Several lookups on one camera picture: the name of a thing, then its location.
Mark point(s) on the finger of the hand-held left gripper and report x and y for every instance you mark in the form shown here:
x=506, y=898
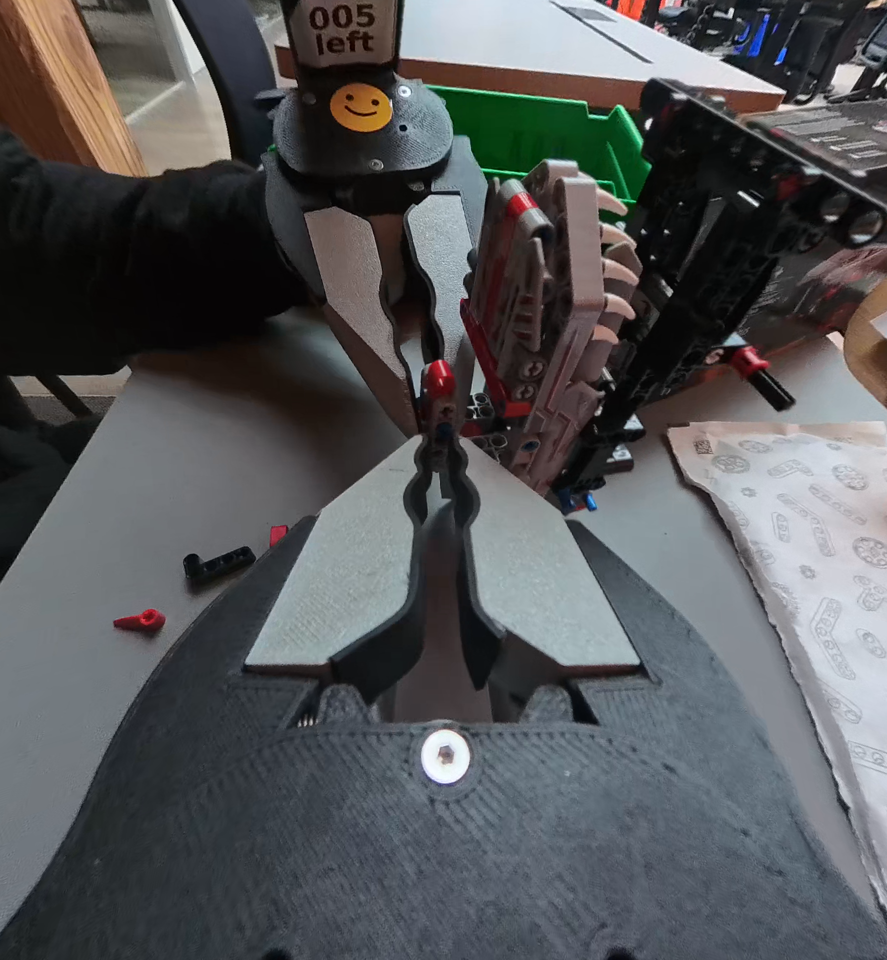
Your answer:
x=447, y=240
x=346, y=285

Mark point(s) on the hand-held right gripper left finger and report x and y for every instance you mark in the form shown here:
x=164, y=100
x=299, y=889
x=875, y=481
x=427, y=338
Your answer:
x=338, y=592

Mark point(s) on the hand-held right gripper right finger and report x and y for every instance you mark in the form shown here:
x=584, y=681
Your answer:
x=556, y=592

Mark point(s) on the grey red brick vehicle model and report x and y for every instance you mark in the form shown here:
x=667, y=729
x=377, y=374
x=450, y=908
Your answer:
x=563, y=247

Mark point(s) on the red capped black brick pin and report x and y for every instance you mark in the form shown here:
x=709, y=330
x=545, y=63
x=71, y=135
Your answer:
x=437, y=409

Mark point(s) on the black cardboard set box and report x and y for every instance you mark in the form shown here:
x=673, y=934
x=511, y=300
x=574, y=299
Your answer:
x=826, y=135

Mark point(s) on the red brick connector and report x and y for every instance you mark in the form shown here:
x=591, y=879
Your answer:
x=278, y=535

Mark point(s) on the black office chair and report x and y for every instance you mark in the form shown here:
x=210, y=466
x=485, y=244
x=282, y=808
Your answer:
x=226, y=75

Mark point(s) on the black angled brick beam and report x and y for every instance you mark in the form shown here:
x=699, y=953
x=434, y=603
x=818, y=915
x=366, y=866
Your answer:
x=218, y=564

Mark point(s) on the green plastic bin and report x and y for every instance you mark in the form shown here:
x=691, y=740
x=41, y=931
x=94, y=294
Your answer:
x=533, y=127

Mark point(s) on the red brick tooth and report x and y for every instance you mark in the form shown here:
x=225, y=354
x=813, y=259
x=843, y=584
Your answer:
x=140, y=620

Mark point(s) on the grey table with wooden edge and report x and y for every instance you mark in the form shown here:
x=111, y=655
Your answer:
x=526, y=37

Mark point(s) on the printed white paper bag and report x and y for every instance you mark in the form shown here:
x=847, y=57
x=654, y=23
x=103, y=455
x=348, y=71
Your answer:
x=826, y=600

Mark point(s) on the person's black clothing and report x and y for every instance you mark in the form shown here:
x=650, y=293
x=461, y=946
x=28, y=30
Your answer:
x=8, y=487

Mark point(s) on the brown instruction board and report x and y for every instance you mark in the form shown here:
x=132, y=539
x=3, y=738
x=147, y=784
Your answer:
x=860, y=352

